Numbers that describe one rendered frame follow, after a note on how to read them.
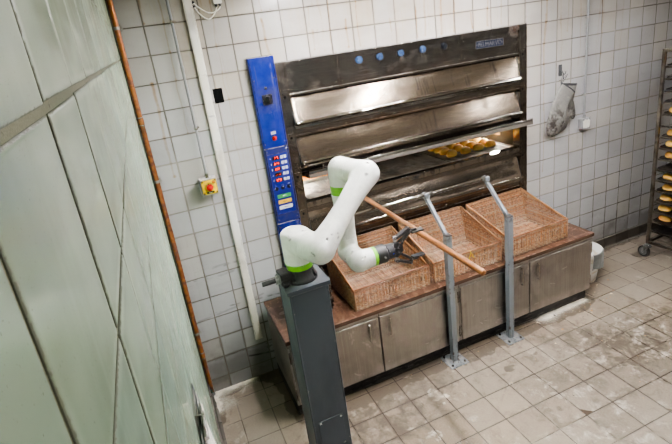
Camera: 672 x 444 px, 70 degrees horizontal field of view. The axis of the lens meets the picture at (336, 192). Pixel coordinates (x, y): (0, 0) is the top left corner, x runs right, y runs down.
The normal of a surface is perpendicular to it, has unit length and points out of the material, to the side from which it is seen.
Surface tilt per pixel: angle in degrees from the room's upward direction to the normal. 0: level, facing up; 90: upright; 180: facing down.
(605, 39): 90
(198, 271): 90
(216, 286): 90
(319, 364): 90
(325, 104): 70
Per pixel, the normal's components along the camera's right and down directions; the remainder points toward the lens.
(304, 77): 0.38, 0.25
